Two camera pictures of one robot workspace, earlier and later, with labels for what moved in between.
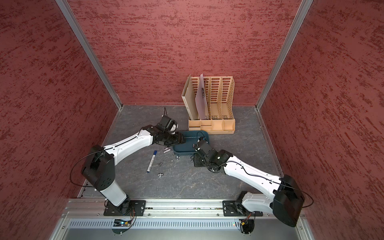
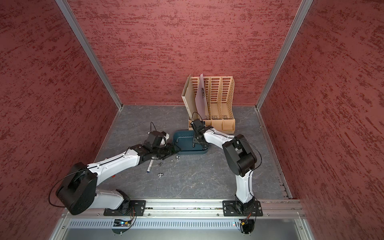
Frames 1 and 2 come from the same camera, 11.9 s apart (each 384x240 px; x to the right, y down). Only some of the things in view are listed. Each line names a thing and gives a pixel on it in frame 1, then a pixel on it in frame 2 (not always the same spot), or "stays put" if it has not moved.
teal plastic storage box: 191,138 stays put
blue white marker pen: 154,154 stays put
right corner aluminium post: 302,10 stays put
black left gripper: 178,140 → 169,151
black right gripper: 196,160 → 195,139
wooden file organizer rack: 219,93 stays put
